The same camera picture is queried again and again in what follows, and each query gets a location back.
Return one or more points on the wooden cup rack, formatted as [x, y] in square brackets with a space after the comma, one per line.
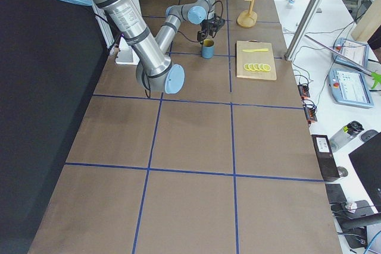
[247, 18]

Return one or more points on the teach pendant near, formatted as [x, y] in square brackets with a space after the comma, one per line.
[349, 88]

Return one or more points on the metal stand with green clip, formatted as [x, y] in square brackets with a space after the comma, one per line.
[376, 77]

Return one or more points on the white mounting pillar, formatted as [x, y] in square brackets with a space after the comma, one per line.
[126, 55]

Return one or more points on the black monitor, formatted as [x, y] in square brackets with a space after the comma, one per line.
[366, 162]

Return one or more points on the black box with label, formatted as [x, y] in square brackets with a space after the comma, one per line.
[325, 158]

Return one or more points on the yellow plastic knife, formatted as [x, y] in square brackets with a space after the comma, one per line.
[255, 50]

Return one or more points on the bamboo cutting board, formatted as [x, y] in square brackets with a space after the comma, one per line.
[255, 58]

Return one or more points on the teach pendant far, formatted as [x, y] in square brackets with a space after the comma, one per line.
[354, 50]

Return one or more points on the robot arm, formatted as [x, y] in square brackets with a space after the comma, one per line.
[155, 71]

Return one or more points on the aluminium frame post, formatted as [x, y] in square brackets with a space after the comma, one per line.
[301, 30]

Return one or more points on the black computer mouse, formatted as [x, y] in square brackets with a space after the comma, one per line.
[367, 135]

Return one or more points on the teach pendant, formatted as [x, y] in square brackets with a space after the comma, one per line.
[349, 88]
[354, 50]

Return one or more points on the clear water bottle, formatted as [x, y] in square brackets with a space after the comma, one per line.
[345, 135]

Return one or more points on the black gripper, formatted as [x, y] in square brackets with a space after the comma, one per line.
[205, 25]

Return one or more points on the dark blue mug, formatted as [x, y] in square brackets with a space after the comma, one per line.
[207, 50]

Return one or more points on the lemon slice three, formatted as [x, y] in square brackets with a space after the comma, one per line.
[257, 67]

